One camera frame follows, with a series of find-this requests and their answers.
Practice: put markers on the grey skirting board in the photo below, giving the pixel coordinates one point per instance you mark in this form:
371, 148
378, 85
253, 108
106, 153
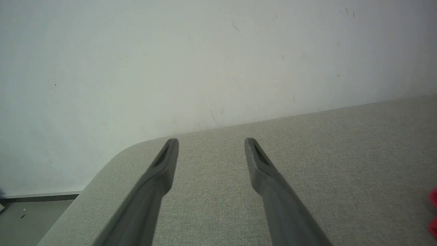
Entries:
41, 197

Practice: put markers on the red garment with white trim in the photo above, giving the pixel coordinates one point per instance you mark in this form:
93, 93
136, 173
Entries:
434, 198

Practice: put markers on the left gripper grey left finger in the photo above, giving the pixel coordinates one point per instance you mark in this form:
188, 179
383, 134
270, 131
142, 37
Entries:
143, 212

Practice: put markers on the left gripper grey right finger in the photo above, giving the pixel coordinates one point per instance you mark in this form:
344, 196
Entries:
286, 212

